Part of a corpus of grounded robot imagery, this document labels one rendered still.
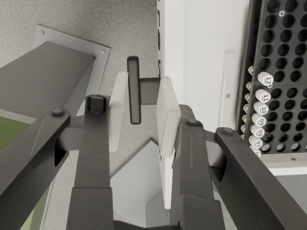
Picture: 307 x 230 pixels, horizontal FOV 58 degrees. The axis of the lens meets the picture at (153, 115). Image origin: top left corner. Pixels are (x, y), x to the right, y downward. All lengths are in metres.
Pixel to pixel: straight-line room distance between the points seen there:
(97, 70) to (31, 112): 0.62
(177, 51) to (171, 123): 0.12
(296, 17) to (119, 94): 0.21
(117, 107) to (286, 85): 0.22
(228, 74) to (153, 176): 1.12
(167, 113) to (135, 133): 1.18
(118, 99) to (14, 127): 0.34
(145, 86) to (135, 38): 0.92
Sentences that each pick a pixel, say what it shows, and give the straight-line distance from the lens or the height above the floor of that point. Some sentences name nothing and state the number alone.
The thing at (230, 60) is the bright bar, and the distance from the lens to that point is 0.36.
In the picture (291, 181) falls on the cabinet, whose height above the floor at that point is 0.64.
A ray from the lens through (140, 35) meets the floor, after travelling 1.19.
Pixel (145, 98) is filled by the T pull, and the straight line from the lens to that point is 0.29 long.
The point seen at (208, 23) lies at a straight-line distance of 0.36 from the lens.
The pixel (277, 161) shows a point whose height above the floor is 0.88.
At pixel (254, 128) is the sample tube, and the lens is 0.33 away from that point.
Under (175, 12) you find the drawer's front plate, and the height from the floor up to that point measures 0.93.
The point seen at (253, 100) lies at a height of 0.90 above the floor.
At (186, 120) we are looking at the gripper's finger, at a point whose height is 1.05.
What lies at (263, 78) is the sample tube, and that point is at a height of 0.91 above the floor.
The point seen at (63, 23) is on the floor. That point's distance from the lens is 1.22.
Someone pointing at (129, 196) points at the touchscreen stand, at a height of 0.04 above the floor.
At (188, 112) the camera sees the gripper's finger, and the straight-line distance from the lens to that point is 0.18.
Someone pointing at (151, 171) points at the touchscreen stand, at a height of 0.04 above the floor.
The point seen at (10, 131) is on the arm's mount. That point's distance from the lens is 0.47.
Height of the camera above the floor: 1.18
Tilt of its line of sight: 65 degrees down
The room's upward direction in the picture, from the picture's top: 173 degrees clockwise
